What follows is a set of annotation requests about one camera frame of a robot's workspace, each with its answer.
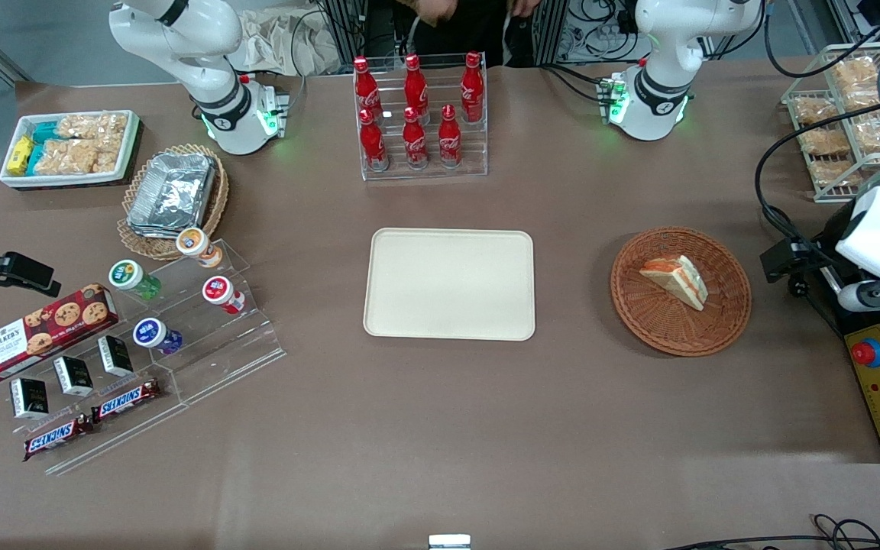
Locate triangular sandwich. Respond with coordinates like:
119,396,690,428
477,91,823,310
639,255,709,312

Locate white rectangular snack tray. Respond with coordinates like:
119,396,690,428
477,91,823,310
0,110,141,189

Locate light wicker basket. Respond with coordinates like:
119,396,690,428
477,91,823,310
116,144,230,261

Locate brown wicker basket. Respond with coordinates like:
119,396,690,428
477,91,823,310
610,226,753,358

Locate beige plastic tray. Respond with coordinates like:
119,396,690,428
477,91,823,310
363,228,536,341

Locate person's right hand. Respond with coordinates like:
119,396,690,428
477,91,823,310
416,0,458,24

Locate red Walkers cookie box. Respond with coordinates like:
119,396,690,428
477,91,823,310
0,283,121,383

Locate bagged pastry snack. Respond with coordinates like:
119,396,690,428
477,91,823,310
852,113,880,154
830,58,880,109
798,127,851,158
791,95,840,128
810,158,862,189

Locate black equipment base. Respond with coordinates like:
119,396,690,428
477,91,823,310
813,200,880,465

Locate green cap small bottle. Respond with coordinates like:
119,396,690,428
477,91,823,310
108,259,163,301

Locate small black box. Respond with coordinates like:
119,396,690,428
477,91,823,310
53,355,95,398
97,335,135,378
10,377,50,420

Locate yellow snack packet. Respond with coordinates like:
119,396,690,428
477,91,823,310
8,135,35,176

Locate clear bag of rice crackers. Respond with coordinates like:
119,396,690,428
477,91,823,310
32,138,121,176
57,112,129,146

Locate teal snack packet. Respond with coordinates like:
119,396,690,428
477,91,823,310
27,121,64,173

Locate blue cap small bottle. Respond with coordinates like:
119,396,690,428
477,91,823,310
132,317,183,355

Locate Snickers chocolate bar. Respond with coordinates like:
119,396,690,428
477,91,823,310
23,414,95,462
90,378,162,424

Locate stack of foil trays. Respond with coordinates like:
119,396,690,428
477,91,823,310
126,152,218,240

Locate orange cap small bottle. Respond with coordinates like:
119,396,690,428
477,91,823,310
175,228,225,269

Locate red cap small bottle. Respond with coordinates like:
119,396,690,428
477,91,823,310
202,276,247,315

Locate clear acrylic stepped display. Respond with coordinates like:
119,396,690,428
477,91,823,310
0,238,287,477

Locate crumpled beige paper bag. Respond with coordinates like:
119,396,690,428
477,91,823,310
227,8,344,78

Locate red cola bottle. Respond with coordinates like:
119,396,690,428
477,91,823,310
402,106,430,170
404,53,430,125
353,57,382,120
460,51,485,124
438,104,463,168
358,108,390,171

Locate clear acrylic bottle rack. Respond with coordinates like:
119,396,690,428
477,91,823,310
354,52,489,182

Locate person in black clothing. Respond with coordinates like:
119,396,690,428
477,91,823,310
393,0,542,68

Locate white wire rack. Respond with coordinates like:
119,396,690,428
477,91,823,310
781,41,880,204

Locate black box device on mount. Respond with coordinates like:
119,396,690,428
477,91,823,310
759,236,832,299

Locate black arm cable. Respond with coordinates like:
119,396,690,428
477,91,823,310
752,103,880,257

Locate black floor cables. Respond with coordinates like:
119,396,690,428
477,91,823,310
664,513,880,550

